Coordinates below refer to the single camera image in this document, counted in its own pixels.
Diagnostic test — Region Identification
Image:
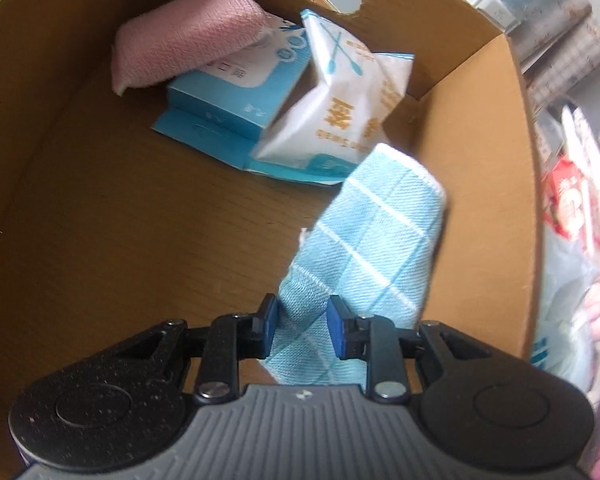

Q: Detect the blue face mask box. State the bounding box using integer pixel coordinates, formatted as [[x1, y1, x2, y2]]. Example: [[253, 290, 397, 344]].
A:
[[151, 12, 348, 187]]

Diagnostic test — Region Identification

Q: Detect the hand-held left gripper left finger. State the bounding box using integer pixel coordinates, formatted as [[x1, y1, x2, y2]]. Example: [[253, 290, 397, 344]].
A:
[[112, 294, 281, 405]]

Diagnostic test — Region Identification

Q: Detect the white cotton swab packet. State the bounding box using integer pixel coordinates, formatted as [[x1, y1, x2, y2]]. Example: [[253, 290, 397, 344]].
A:
[[254, 8, 415, 173]]

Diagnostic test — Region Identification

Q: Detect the brown cardboard box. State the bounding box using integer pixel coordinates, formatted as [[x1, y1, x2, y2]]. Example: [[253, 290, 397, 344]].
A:
[[0, 0, 548, 461]]

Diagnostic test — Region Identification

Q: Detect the floral wallpaper roll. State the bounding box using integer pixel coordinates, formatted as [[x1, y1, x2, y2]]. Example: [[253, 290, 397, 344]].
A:
[[520, 5, 593, 68]]

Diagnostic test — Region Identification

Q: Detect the pink towel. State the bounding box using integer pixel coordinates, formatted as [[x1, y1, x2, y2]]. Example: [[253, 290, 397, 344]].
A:
[[111, 0, 271, 97]]

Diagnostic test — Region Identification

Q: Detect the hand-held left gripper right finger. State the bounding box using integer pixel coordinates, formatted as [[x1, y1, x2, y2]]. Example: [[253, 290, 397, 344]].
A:
[[328, 295, 491, 403]]

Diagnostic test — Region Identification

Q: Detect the white water dispenser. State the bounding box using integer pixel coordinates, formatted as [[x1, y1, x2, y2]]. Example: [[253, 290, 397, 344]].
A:
[[457, 0, 523, 33]]

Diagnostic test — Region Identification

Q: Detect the plaid wallpaper roll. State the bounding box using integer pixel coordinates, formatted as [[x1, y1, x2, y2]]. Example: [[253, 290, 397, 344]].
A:
[[525, 25, 600, 111]]

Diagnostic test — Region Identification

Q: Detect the blue checked towel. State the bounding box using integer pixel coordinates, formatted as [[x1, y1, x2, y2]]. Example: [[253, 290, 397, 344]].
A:
[[265, 143, 451, 386]]

